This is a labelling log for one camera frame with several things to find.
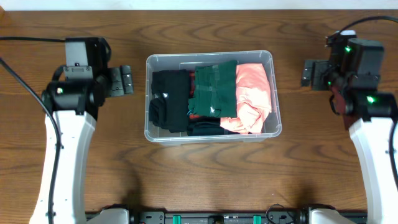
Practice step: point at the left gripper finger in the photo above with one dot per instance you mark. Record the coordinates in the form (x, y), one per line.
(128, 86)
(125, 69)

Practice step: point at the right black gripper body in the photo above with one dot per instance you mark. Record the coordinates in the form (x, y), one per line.
(333, 74)

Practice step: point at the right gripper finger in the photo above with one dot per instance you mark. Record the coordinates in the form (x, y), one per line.
(308, 64)
(306, 77)

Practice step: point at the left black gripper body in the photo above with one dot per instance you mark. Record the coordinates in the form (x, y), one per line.
(121, 79)

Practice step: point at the black garment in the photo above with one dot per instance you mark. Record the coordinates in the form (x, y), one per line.
(169, 107)

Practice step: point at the pink garment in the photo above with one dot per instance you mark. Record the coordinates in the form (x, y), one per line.
(254, 104)

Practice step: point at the red navy plaid garment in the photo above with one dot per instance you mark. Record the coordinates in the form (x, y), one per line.
(192, 90)

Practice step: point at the dark teal garment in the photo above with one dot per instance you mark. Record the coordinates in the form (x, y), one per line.
(206, 126)

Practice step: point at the dark green garment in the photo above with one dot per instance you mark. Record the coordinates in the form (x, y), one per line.
(215, 91)

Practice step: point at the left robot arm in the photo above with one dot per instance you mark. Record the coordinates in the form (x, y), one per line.
(71, 101)

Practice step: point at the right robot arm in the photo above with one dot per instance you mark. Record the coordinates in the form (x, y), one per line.
(352, 75)

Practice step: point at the clear plastic storage container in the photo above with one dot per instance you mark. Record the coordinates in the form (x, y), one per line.
(272, 126)

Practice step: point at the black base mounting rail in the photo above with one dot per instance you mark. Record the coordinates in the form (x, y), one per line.
(274, 214)

